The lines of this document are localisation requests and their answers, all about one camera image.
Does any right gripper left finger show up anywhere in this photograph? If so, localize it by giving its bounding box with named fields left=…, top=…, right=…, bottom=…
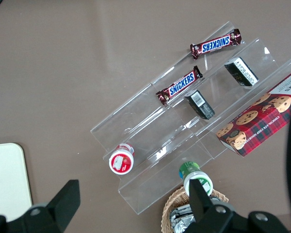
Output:
left=24, top=179, right=81, bottom=233

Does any oval tan wicker basket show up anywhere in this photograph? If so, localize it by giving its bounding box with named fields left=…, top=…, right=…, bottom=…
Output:
left=162, top=186, right=230, bottom=233

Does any red lidded cup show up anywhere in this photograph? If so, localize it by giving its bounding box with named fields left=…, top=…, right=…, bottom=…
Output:
left=108, top=143, right=136, bottom=175

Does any Snickers chocolate bar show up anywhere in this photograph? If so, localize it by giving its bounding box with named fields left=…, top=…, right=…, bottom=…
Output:
left=156, top=65, right=204, bottom=106
left=190, top=28, right=242, bottom=60

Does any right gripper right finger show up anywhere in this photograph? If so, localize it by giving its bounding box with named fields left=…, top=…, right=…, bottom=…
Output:
left=189, top=179, right=235, bottom=233

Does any beige plastic serving tray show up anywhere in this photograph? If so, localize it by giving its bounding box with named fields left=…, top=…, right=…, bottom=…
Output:
left=0, top=142, right=33, bottom=223

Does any clear acrylic stepped display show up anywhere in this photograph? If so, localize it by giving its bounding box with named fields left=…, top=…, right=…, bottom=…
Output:
left=90, top=21, right=291, bottom=216

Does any red tartan cookie box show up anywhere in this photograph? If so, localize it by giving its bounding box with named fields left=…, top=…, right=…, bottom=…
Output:
left=215, top=69, right=291, bottom=158

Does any small black box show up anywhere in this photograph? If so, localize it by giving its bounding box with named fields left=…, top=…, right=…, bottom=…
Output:
left=184, top=89, right=216, bottom=120
left=224, top=57, right=259, bottom=87

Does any green lidded cup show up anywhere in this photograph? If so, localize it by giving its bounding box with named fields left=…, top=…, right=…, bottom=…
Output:
left=178, top=161, right=213, bottom=197

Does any silver foil packet stack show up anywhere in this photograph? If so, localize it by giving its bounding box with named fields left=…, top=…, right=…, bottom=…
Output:
left=169, top=198, right=224, bottom=233

